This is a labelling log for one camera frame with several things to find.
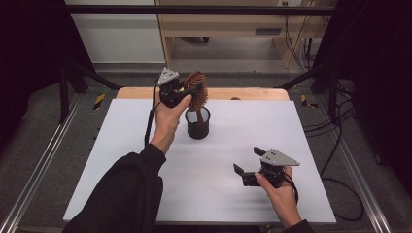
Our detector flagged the yellow black tape strip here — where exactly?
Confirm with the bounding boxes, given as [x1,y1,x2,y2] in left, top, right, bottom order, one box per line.
[92,93,107,112]
[299,94,319,110]

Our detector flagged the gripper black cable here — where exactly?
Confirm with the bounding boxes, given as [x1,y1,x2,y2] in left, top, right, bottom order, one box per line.
[281,170,365,223]
[143,78,162,148]

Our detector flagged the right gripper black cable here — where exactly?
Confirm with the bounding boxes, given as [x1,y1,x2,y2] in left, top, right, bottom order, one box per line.
[281,170,365,223]

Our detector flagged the black floor cables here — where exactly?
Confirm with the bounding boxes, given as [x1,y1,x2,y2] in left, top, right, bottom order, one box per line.
[303,81,358,178]

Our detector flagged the person's left hand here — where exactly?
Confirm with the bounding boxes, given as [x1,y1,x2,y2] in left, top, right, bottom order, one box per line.
[150,94,193,155]

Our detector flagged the wooden table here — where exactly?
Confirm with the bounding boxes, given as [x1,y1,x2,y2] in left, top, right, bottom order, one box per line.
[116,86,291,102]

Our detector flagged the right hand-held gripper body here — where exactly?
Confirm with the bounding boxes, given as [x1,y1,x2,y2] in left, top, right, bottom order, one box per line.
[242,148,301,189]

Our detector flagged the light wooden desk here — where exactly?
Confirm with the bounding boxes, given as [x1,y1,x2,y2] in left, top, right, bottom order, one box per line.
[154,0,338,70]

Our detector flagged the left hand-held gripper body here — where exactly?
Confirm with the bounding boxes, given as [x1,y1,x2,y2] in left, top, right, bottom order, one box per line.
[156,67,188,110]

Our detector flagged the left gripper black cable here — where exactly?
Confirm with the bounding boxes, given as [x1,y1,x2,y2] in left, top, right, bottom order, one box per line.
[143,78,162,148]

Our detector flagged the black frame strut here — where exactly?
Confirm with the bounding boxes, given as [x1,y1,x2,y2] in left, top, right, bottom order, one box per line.
[274,60,342,121]
[57,60,122,124]

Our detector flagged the white cabinet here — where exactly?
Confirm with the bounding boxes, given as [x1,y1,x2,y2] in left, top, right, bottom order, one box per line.
[64,0,166,64]

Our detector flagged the aluminium rail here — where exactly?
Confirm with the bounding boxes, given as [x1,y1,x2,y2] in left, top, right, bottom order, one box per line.
[315,95,394,233]
[0,93,83,233]

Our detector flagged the white board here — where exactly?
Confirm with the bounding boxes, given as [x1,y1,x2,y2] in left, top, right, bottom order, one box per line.
[62,98,337,226]

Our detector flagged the black curtain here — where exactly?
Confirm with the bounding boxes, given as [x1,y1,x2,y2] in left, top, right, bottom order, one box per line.
[313,0,412,190]
[0,0,95,151]

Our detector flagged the person's right hand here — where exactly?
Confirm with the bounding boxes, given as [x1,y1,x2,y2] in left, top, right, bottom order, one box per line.
[254,166,303,228]

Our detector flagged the brown wooden hairbrush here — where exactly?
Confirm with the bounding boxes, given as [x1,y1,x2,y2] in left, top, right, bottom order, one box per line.
[182,70,210,126]

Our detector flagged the hanging background cables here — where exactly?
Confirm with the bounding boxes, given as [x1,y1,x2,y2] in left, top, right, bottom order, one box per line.
[283,0,326,72]

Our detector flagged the black mesh cup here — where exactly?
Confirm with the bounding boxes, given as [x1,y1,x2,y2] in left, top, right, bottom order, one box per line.
[184,106,212,141]

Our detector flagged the black frame crossbar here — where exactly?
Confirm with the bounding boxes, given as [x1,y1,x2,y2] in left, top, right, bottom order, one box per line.
[64,4,338,16]

